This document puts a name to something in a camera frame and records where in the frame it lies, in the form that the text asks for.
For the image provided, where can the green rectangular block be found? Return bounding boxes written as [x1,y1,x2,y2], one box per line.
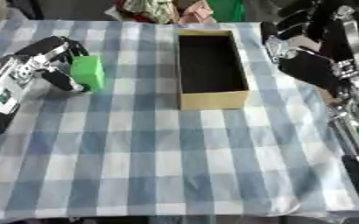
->
[69,54,108,92]

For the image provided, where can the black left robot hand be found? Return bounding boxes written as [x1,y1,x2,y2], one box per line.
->
[12,35,93,94]

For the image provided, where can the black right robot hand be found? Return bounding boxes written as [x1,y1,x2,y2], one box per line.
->
[259,0,359,99]

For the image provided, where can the tan cardboard box black inside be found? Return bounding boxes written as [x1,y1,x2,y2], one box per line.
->
[176,28,252,111]

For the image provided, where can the pink bag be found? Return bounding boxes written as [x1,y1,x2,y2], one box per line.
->
[178,0,218,25]

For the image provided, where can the green bag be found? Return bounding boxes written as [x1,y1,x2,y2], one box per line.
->
[205,0,247,23]

